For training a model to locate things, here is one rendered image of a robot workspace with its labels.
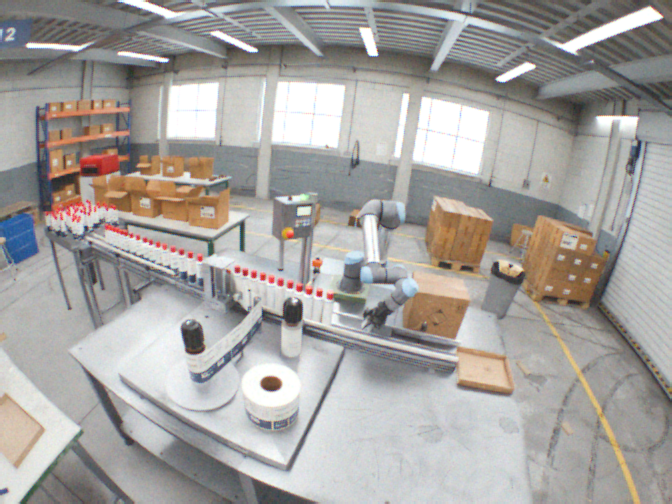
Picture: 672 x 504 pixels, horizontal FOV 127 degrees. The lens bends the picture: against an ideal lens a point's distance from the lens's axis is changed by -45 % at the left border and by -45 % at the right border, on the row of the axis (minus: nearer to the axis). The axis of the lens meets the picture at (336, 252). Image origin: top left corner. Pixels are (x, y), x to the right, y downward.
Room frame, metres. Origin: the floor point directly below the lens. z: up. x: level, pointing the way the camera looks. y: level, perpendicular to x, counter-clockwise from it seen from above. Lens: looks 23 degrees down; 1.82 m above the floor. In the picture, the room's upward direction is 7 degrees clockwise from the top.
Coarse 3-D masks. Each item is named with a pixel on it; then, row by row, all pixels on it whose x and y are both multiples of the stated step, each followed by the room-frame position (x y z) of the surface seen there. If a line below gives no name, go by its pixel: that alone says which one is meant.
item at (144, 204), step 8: (136, 184) 2.86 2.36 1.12; (144, 184) 3.00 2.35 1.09; (152, 184) 3.05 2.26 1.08; (136, 192) 2.68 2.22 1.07; (144, 192) 2.65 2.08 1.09; (152, 192) 3.00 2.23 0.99; (160, 192) 2.99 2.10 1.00; (136, 200) 2.74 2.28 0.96; (144, 200) 2.73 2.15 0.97; (152, 200) 2.72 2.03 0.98; (160, 200) 2.85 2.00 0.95; (136, 208) 2.74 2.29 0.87; (144, 208) 2.73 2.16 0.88; (152, 208) 2.72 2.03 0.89; (160, 208) 2.87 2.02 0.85; (144, 216) 2.73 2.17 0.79; (152, 216) 2.72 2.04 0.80
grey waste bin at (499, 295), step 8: (496, 280) 2.91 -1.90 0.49; (504, 280) 2.83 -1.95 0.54; (488, 288) 3.01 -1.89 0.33; (496, 288) 2.89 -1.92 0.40; (504, 288) 2.82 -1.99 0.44; (512, 288) 2.80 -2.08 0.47; (488, 296) 2.96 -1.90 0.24; (496, 296) 2.87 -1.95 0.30; (504, 296) 2.82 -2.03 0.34; (512, 296) 2.82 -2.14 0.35; (488, 304) 2.92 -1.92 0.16; (496, 304) 2.85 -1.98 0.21; (504, 304) 2.81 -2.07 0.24; (496, 312) 2.83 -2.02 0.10; (504, 312) 2.83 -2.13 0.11
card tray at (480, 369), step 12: (468, 348) 1.18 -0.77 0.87; (468, 360) 1.12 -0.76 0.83; (480, 360) 1.12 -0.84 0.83; (492, 360) 1.12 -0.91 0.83; (504, 360) 1.12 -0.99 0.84; (468, 372) 1.03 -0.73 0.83; (480, 372) 1.03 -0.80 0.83; (492, 372) 1.03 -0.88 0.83; (504, 372) 1.03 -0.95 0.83; (468, 384) 0.93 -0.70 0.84; (480, 384) 0.92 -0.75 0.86; (492, 384) 0.91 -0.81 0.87; (504, 384) 0.94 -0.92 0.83
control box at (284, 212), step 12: (276, 204) 1.34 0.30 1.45; (288, 204) 1.31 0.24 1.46; (300, 204) 1.36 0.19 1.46; (312, 204) 1.40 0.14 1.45; (276, 216) 1.34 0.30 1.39; (288, 216) 1.32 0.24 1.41; (300, 216) 1.36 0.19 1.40; (276, 228) 1.33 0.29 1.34; (288, 228) 1.32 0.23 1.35; (300, 228) 1.36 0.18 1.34
